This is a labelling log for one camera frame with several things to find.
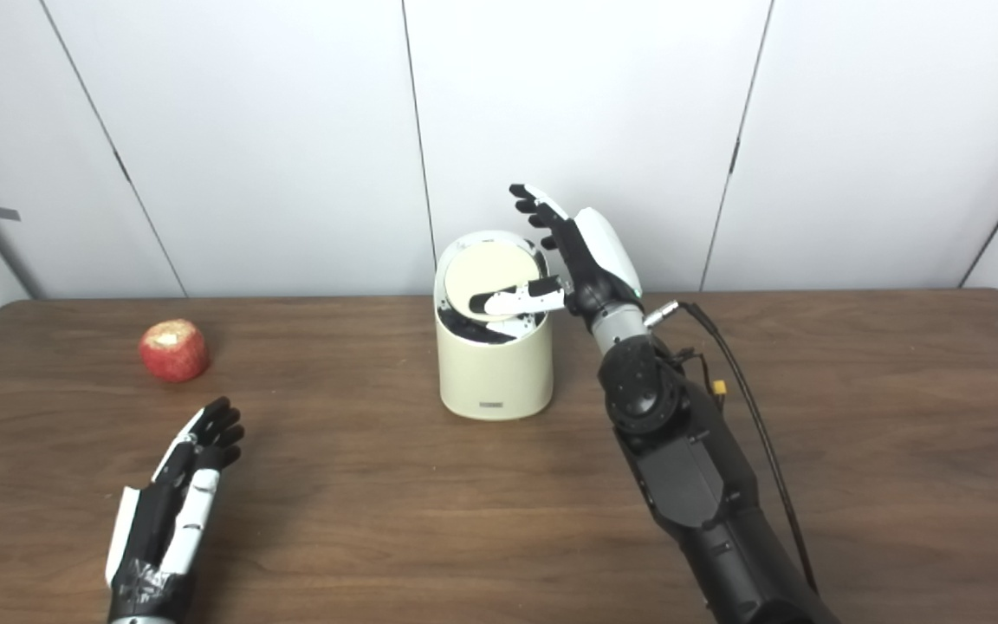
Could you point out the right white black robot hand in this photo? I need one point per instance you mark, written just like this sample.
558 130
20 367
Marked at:
599 260

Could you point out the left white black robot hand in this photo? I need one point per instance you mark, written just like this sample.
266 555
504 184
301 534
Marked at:
152 529

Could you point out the cream round bin lid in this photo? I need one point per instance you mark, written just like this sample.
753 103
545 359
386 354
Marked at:
483 269

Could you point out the red apple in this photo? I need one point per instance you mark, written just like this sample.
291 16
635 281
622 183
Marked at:
173 350

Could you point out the cream-colored desktop bin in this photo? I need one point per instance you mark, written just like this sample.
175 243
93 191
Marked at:
494 381

